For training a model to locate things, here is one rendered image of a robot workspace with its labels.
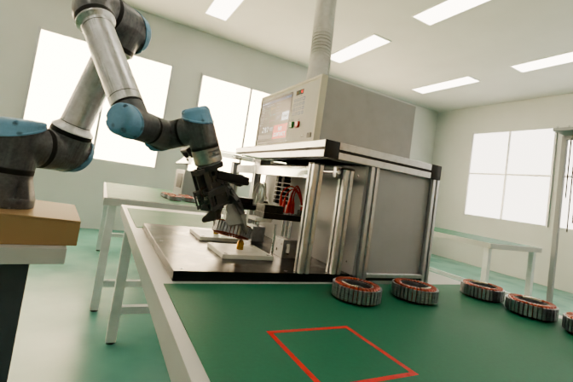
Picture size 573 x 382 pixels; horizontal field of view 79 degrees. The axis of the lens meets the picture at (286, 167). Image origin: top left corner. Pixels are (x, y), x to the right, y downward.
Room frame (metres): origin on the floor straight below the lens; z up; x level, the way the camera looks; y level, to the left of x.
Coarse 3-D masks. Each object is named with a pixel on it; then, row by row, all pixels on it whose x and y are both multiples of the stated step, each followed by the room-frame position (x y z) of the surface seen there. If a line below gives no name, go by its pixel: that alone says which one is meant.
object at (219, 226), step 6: (216, 222) 0.96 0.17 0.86; (222, 222) 0.95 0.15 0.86; (216, 228) 0.95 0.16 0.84; (222, 228) 0.94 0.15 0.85; (228, 228) 0.94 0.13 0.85; (234, 228) 0.94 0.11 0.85; (240, 228) 0.95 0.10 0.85; (228, 234) 1.02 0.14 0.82; (234, 234) 0.94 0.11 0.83; (240, 234) 0.95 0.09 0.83; (246, 234) 0.96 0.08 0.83
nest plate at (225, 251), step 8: (216, 248) 0.98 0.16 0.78; (224, 248) 1.00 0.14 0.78; (232, 248) 1.01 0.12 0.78; (248, 248) 1.05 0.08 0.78; (256, 248) 1.07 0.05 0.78; (224, 256) 0.92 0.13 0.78; (232, 256) 0.93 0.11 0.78; (240, 256) 0.94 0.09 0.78; (248, 256) 0.95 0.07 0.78; (256, 256) 0.96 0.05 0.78; (264, 256) 0.98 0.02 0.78; (272, 256) 0.99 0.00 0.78
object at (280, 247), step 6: (276, 240) 1.08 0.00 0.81; (282, 240) 1.05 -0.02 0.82; (288, 240) 1.05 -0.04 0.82; (294, 240) 1.06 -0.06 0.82; (276, 246) 1.08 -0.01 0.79; (282, 246) 1.04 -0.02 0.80; (294, 246) 1.06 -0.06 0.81; (276, 252) 1.07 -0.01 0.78; (282, 252) 1.04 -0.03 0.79; (294, 252) 1.06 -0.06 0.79
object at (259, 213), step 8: (256, 208) 1.07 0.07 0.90; (264, 208) 1.01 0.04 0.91; (272, 208) 1.03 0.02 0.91; (280, 208) 1.04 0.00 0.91; (248, 216) 1.05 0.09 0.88; (256, 216) 1.05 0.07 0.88; (264, 216) 1.01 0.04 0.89; (272, 216) 1.02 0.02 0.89; (280, 216) 1.04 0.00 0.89; (288, 216) 1.05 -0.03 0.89; (296, 216) 1.06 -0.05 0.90; (288, 224) 1.09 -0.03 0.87; (288, 232) 1.07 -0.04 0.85
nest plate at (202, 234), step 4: (192, 232) 1.23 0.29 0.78; (196, 232) 1.20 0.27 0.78; (200, 232) 1.22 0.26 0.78; (204, 232) 1.23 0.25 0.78; (208, 232) 1.24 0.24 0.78; (212, 232) 1.26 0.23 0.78; (196, 236) 1.17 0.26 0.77; (200, 236) 1.14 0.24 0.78; (204, 236) 1.14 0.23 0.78; (208, 236) 1.15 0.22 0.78; (212, 236) 1.17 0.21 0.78; (216, 236) 1.18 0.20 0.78; (220, 236) 1.19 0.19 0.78; (224, 236) 1.20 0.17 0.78; (228, 236) 1.21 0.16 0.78; (216, 240) 1.16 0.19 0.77; (220, 240) 1.17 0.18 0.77; (224, 240) 1.17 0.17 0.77; (228, 240) 1.18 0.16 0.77; (232, 240) 1.19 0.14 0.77; (236, 240) 1.19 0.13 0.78
